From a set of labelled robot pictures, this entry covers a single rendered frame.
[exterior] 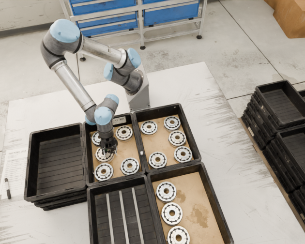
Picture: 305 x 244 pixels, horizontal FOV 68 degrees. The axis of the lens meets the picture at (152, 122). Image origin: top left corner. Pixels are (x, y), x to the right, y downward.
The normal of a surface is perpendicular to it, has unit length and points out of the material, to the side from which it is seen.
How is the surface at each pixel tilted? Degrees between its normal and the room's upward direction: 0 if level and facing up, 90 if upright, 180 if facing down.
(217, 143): 0
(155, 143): 0
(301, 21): 90
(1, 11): 90
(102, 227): 0
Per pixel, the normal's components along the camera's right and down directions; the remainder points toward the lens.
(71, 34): 0.61, -0.40
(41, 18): 0.25, 0.79
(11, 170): -0.03, -0.56
